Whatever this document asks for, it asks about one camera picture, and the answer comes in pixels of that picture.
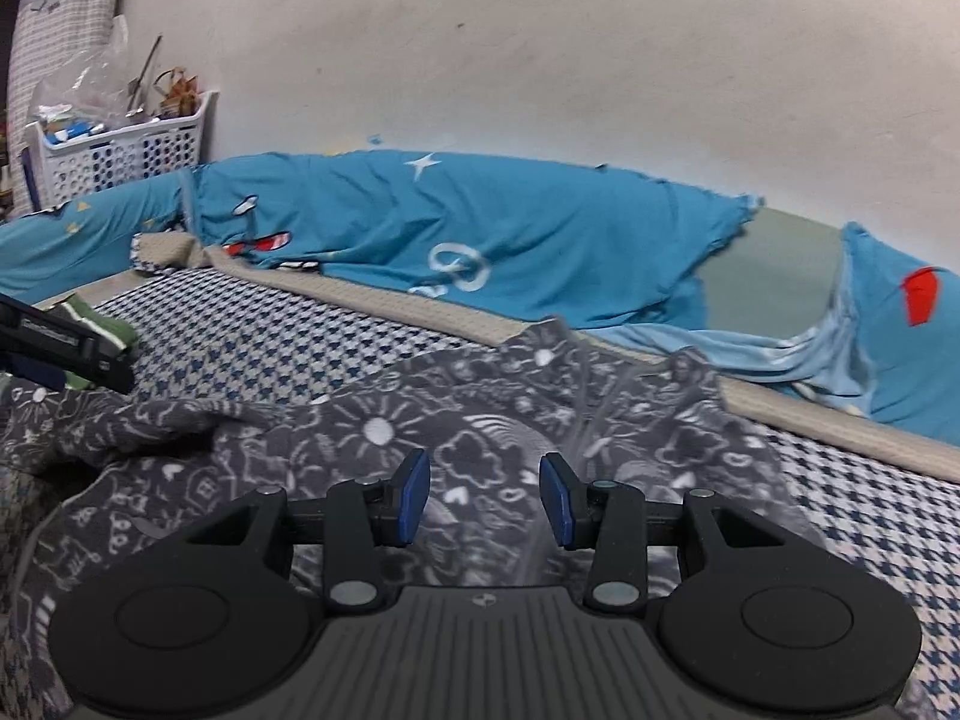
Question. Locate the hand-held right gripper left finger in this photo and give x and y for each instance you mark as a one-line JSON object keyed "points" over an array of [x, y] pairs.
{"points": [[412, 499]]}

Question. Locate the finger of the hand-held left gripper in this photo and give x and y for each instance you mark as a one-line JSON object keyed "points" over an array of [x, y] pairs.
{"points": [[112, 375]]}

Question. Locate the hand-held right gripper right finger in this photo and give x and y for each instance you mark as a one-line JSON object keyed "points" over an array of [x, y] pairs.
{"points": [[559, 499]]}

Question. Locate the grey doodle print fleece garment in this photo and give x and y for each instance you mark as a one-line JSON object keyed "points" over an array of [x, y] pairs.
{"points": [[450, 427]]}

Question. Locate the green striped folded shirt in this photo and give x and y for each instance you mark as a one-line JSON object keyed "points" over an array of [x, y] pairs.
{"points": [[105, 326]]}

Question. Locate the blue houndstooth blanket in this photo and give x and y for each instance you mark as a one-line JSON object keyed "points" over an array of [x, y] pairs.
{"points": [[262, 330]]}

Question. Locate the white perforated plastic basket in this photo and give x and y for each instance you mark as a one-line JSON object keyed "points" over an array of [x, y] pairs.
{"points": [[120, 157]]}

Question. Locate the beige dotted mat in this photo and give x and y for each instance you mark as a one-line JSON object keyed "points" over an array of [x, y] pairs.
{"points": [[420, 307]]}

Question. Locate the clear plastic bag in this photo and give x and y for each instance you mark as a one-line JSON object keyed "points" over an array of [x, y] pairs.
{"points": [[82, 82]]}

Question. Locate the small brown ornament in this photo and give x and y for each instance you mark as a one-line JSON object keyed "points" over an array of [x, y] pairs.
{"points": [[178, 94]]}

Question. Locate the blue airplane-print garment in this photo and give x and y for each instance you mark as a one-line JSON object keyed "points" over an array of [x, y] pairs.
{"points": [[525, 225]]}

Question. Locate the grey-green cushion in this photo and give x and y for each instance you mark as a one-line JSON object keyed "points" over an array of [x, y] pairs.
{"points": [[772, 270]]}

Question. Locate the grey plaid curtain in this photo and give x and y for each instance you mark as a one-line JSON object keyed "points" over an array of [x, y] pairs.
{"points": [[60, 15]]}

